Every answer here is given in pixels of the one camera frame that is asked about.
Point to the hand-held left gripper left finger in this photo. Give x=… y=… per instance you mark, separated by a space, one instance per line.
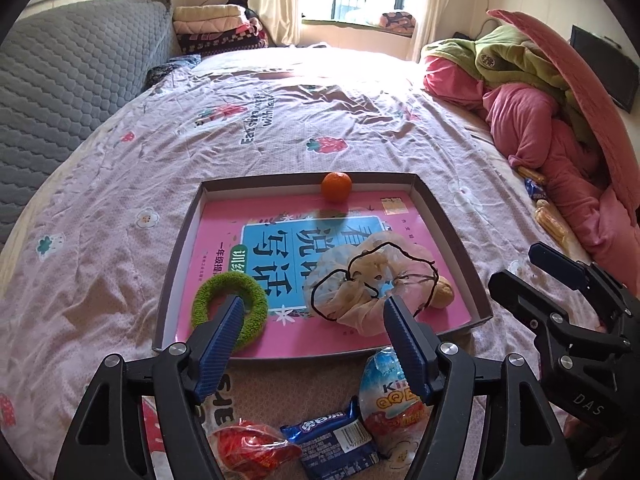
x=220 y=345

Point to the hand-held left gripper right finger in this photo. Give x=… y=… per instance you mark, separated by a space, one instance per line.
x=407 y=345

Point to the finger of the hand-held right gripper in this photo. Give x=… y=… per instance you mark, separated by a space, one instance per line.
x=515 y=295
x=555 y=262

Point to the walnut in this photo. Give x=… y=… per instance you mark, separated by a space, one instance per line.
x=445 y=294

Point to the blue-topped egg-shaped toy packet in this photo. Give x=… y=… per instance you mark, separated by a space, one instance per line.
x=385 y=405

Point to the sheer cream scrunchie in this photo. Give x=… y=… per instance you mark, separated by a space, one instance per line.
x=350 y=300

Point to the shallow cardboard box tray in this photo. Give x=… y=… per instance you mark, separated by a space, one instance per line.
x=170 y=280

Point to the red egg-shaped snack packet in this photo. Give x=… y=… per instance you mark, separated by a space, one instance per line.
x=245 y=447

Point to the blue cookie packet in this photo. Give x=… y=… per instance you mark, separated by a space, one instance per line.
x=330 y=452

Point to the orange mandarin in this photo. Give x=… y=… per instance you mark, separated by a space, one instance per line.
x=336 y=187

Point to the yellow corn snack packet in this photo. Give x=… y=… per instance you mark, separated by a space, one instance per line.
x=550 y=222

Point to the small blue snack packet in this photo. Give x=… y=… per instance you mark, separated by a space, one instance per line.
x=535 y=190

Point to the orange snack packet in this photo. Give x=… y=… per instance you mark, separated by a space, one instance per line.
x=531 y=174

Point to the pink quilted cover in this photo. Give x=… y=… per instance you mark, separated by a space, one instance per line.
x=590 y=100

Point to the pink strawberry printed bedsheet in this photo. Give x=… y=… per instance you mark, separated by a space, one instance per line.
x=100 y=185

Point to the black television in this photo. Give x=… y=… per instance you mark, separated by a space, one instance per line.
x=605 y=67

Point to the green blanket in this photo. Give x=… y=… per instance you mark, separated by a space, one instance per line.
x=500 y=55

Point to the dark blue cloth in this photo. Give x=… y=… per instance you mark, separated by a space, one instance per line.
x=170 y=70

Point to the cream curtain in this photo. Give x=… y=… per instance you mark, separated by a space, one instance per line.
x=450 y=0
x=275 y=0

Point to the orange patterned cushion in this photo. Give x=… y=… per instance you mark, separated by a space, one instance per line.
x=397 y=22

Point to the dark checked folded blanket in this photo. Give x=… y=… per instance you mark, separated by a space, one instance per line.
x=225 y=44

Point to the grey quilted headboard cover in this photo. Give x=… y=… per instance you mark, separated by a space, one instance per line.
x=65 y=70

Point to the pink folded blanket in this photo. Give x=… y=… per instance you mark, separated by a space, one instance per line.
x=215 y=26

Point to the cream folded blanket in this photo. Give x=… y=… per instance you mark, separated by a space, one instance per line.
x=207 y=13

